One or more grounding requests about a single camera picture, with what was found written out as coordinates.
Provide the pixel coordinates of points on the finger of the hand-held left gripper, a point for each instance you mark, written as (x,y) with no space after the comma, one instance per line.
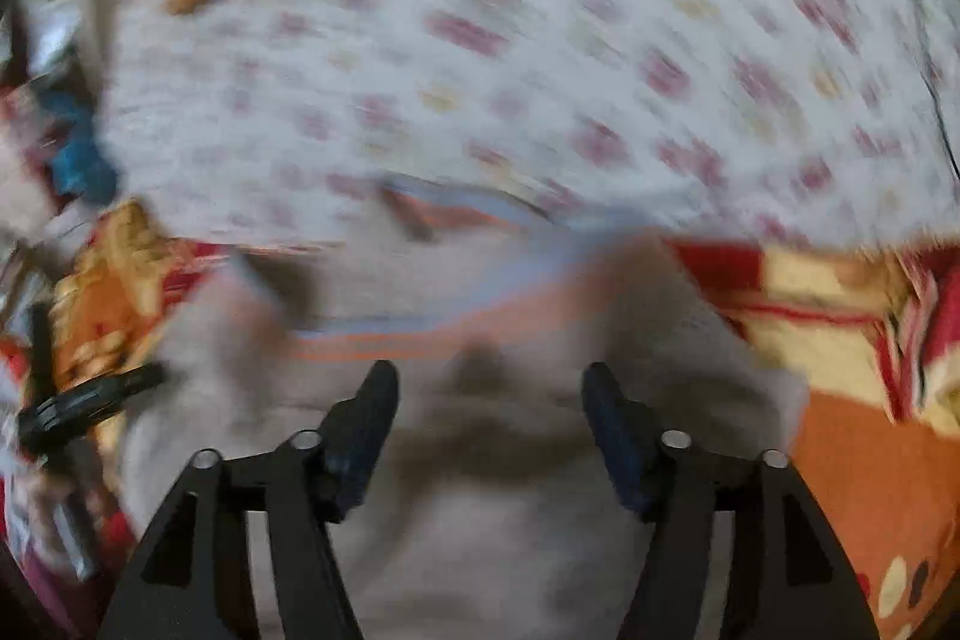
(90,398)

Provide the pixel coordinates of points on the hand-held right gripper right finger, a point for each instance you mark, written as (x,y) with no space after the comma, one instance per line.
(615,434)

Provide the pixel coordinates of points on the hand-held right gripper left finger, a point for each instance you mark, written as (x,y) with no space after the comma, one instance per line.
(360,430)

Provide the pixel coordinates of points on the red orange yellow bedsheet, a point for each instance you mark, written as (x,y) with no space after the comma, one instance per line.
(825,317)

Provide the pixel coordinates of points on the white floral quilt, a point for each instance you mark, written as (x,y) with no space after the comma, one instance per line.
(525,48)

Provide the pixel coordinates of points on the blue plastic bag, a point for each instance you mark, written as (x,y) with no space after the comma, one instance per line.
(75,153)

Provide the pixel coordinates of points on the beige zip jacket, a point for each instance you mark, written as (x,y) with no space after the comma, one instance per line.
(487,310)

